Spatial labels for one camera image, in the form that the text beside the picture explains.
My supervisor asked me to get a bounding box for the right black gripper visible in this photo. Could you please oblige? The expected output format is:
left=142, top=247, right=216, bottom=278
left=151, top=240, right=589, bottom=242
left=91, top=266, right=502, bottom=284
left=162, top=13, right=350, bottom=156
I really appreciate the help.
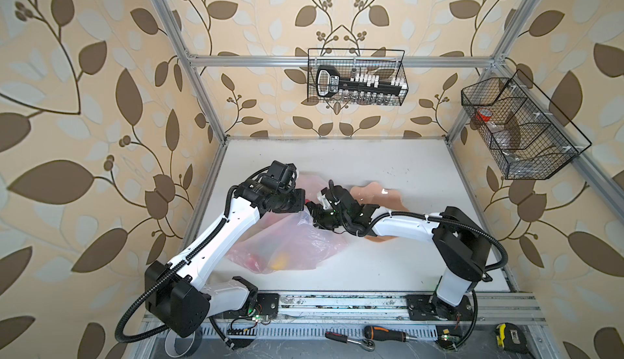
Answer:
left=292, top=200, right=350, bottom=237

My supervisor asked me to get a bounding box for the peach scalloped plastic plate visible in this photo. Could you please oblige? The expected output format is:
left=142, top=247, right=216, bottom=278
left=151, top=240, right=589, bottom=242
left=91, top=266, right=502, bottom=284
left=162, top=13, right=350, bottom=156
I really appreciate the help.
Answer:
left=348, top=179, right=406, bottom=243

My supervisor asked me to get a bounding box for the pink plastic bag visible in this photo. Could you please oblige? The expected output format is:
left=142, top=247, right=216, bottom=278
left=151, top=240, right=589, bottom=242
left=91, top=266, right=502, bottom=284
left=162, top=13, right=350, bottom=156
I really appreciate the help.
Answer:
left=225, top=173, right=350, bottom=276

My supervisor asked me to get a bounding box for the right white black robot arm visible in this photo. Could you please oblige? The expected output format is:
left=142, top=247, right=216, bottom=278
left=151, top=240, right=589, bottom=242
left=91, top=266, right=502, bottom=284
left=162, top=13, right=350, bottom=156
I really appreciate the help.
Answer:
left=305, top=185, right=509, bottom=351

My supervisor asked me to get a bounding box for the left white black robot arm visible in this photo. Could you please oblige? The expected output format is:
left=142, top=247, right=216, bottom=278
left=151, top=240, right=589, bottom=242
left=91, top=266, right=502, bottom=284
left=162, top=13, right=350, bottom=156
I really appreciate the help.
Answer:
left=115, top=161, right=306, bottom=344

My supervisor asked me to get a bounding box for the black socket holder tool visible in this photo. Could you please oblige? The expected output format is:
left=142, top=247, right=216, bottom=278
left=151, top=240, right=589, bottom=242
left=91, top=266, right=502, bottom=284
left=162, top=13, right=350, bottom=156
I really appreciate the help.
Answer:
left=310, top=64, right=409, bottom=102

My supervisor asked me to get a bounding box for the orange black screwdriver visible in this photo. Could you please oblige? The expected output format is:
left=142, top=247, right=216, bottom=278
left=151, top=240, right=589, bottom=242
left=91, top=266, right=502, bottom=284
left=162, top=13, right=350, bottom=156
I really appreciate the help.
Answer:
left=363, top=325, right=418, bottom=343

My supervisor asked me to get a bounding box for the red black ratchet wrench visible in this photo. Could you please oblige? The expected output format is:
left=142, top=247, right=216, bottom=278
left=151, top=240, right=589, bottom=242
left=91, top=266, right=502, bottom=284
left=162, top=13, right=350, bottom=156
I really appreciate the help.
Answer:
left=324, top=331, right=375, bottom=352

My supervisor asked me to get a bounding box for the clear bottle red cap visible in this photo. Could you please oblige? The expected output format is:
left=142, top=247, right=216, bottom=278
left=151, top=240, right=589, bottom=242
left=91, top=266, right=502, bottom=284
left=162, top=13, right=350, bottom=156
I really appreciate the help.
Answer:
left=475, top=107, right=510, bottom=138

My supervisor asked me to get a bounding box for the black tape roll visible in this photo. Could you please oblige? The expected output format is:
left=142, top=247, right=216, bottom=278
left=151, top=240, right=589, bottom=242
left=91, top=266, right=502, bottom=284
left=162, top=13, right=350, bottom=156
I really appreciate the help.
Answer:
left=164, top=328, right=202, bottom=358

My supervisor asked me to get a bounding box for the yellow black tape measure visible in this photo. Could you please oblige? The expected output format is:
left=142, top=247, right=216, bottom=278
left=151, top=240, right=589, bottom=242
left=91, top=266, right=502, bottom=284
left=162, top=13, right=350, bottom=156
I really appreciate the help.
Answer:
left=495, top=323, right=529, bottom=354

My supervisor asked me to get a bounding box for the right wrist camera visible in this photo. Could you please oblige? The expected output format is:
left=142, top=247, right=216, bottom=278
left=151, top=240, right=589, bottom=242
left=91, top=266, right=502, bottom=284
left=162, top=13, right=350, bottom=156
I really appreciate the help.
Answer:
left=317, top=188, right=332, bottom=210

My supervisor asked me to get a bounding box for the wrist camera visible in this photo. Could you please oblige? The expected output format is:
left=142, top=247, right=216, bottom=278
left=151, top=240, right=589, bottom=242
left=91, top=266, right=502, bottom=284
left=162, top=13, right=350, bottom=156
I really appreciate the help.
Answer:
left=263, top=161, right=297, bottom=188
left=317, top=188, right=332, bottom=210

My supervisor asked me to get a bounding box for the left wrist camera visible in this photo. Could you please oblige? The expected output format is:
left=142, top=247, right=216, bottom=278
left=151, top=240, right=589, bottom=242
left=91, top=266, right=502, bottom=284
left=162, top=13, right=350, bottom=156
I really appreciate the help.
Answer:
left=263, top=161, right=297, bottom=188

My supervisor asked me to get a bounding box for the black wire basket centre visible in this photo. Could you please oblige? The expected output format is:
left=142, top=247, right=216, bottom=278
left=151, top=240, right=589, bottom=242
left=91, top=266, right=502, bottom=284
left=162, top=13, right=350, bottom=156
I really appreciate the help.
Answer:
left=307, top=47, right=409, bottom=107

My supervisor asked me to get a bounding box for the black wire basket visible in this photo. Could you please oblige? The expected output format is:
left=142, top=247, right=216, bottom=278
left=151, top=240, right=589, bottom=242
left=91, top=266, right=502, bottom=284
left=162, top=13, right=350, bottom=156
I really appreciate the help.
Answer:
left=307, top=47, right=409, bottom=107
left=461, top=70, right=592, bottom=180

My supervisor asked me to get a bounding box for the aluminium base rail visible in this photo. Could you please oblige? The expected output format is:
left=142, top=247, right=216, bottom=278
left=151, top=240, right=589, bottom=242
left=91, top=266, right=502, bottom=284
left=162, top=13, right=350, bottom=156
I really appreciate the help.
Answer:
left=142, top=289, right=547, bottom=340

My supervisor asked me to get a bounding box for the black wire basket right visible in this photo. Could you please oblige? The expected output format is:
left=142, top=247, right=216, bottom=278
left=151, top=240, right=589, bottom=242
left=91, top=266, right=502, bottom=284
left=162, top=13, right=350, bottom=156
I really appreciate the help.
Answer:
left=461, top=70, right=592, bottom=180

